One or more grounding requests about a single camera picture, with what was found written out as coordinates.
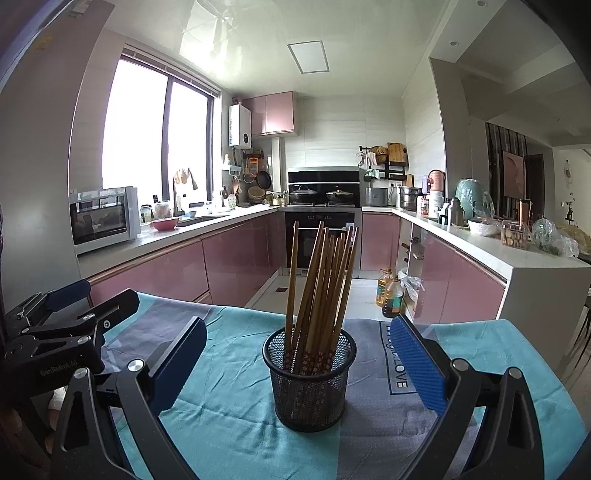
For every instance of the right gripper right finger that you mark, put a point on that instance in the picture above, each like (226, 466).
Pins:
(508, 444)

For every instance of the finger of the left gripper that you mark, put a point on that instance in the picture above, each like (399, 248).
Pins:
(26, 341)
(40, 306)

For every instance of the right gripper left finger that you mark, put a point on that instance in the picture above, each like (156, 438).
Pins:
(86, 443)

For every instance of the black mesh utensil cup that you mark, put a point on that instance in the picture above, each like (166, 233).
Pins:
(309, 403)

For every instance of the single wooden chopstick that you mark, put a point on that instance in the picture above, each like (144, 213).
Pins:
(291, 292)

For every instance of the white microwave oven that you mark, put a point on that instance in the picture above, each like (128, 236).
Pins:
(102, 218)

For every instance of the red bowl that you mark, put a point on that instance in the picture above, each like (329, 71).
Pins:
(164, 224)

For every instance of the teal grey tablecloth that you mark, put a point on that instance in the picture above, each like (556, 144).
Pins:
(237, 417)

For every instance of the yellow cooking oil bottle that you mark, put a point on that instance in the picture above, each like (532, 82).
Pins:
(383, 282)

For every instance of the clear snack container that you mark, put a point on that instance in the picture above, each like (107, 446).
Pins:
(514, 234)

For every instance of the white bowl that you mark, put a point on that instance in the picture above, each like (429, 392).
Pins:
(482, 228)

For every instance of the black wok with lid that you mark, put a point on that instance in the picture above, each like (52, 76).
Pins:
(301, 195)

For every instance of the white water heater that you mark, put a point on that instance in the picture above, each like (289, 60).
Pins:
(239, 126)

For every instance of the steel stock pot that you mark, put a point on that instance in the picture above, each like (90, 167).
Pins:
(409, 197)

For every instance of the black range hood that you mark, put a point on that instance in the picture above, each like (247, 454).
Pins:
(326, 179)

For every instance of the pink kettle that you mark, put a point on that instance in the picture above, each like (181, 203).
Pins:
(437, 181)

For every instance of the black pot with lid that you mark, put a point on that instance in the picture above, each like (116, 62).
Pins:
(340, 197)

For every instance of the ceiling light panel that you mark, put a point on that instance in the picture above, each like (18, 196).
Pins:
(309, 56)

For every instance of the pink wall cabinet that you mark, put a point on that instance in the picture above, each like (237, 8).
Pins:
(273, 114)

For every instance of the black wall shelf rack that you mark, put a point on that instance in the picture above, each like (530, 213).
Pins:
(380, 162)

